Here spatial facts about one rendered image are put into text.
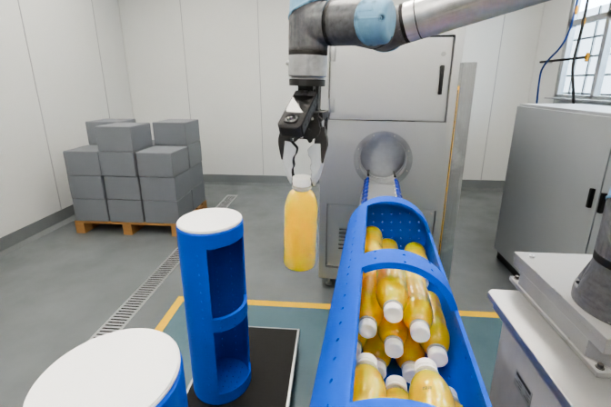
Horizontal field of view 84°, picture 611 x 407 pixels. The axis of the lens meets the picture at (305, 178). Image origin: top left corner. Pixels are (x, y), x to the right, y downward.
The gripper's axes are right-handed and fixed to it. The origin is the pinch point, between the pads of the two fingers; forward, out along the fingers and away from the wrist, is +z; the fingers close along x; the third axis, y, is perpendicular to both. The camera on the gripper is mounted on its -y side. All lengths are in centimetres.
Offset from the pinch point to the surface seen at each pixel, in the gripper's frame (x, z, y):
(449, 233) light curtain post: -50, 52, 105
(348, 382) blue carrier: -14.7, 20.2, -27.0
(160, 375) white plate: 23.7, 38.8, -18.9
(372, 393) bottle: -18.1, 27.4, -21.4
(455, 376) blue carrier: -34, 37, -4
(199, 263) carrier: 54, 54, 44
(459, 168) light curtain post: -49, 19, 105
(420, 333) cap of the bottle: -26.7, 29.5, -2.7
